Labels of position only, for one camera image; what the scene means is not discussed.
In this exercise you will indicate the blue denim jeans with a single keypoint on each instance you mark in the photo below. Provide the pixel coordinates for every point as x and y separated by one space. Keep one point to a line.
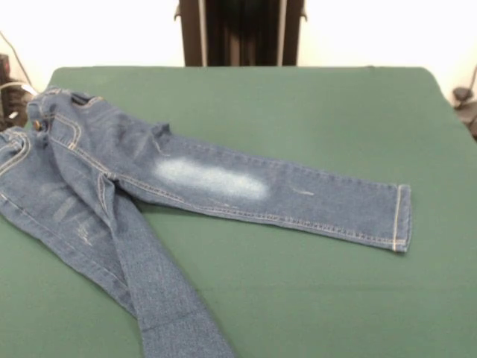
223 179

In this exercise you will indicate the dark green table cloth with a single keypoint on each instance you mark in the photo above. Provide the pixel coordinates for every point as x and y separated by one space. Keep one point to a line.
298 112

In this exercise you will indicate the black floor equipment pile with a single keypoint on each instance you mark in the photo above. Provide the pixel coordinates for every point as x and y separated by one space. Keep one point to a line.
11 100

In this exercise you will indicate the small black box device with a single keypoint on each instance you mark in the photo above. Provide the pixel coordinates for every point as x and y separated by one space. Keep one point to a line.
3 67

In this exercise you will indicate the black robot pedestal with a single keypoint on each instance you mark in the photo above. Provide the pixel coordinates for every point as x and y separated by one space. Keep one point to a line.
242 33

